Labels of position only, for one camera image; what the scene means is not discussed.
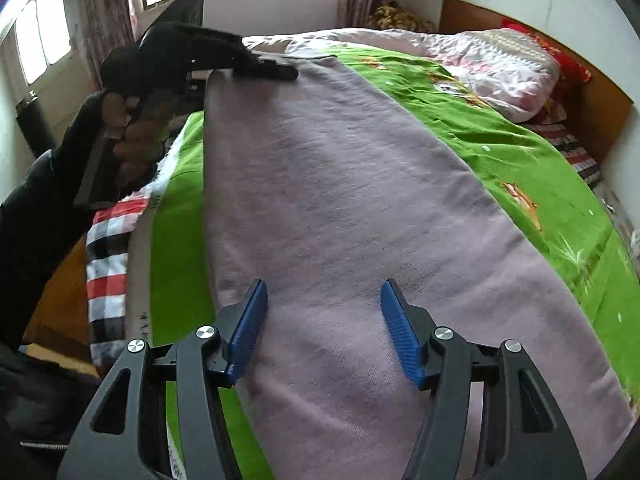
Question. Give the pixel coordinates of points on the mauve fleece pants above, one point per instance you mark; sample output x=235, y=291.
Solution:
x=380, y=259

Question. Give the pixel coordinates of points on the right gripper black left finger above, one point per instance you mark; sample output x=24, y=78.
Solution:
x=123, y=433

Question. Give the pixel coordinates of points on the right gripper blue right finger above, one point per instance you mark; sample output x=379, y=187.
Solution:
x=523, y=433

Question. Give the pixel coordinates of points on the left hand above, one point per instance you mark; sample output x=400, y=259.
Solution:
x=141, y=143

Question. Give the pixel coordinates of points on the pink patterned folded quilt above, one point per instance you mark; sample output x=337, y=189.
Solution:
x=504, y=68

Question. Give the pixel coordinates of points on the green cartoon bed sheet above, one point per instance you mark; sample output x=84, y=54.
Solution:
x=525, y=159

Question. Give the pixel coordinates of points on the black sleeved left forearm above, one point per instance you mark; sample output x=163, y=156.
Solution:
x=40, y=224

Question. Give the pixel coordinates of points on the yellow brown blanket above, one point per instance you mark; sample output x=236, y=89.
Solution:
x=391, y=16

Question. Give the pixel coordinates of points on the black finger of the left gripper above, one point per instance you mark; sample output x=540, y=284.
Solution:
x=265, y=68

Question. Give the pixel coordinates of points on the red plaid mattress sheet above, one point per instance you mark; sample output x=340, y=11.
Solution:
x=107, y=258

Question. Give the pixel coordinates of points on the red embroidered pillow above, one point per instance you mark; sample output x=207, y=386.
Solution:
x=574, y=75

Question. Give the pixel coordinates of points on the left wooden headboard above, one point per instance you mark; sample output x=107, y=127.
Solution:
x=597, y=108

